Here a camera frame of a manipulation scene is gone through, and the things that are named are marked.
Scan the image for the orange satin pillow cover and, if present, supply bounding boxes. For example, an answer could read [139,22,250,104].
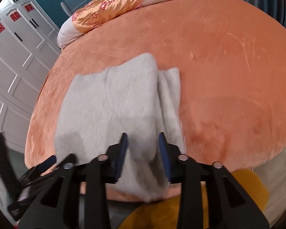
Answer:
[72,0,145,34]

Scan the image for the grey fleece garment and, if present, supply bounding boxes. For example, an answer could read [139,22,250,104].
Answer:
[54,53,185,202]

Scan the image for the orange plush bed blanket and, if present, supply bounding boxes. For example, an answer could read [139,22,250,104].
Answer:
[25,0,286,171]

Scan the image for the white panelled wardrobe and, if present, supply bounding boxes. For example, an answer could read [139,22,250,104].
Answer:
[0,0,60,153]

